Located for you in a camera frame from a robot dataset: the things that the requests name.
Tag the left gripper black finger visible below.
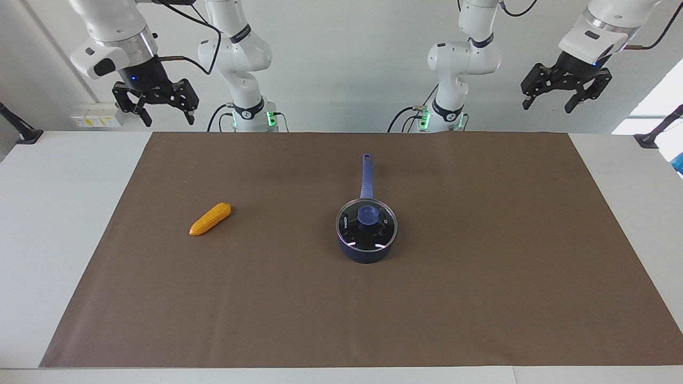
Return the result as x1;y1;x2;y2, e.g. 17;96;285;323
565;72;613;114
521;63;558;110

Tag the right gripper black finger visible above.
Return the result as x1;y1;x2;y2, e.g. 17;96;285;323
112;82;153;127
170;78;200;125

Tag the yellow corn cob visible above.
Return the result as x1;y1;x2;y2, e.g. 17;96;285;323
189;202;232;237

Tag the glass lid with blue knob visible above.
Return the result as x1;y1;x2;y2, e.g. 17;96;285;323
336;198;399;250

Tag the black clamp stand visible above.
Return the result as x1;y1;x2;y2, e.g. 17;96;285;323
634;104;683;149
0;102;44;145

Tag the dark blue saucepan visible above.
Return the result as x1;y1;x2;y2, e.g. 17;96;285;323
336;154;399;265

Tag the brown table mat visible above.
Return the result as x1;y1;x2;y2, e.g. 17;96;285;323
39;132;683;369

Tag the white wall socket box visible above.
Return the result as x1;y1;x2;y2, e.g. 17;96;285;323
71;102;126;129

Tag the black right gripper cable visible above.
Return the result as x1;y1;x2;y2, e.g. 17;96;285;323
136;0;222;75

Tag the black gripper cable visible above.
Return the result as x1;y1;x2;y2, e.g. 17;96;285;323
136;0;222;75
624;0;683;51

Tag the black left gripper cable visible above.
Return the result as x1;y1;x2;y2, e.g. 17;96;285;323
624;0;683;51

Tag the white wall cable duct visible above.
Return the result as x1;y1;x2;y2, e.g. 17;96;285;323
21;0;99;103

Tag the black arm base cable bundle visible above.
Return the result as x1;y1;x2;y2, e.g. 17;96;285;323
388;84;439;133

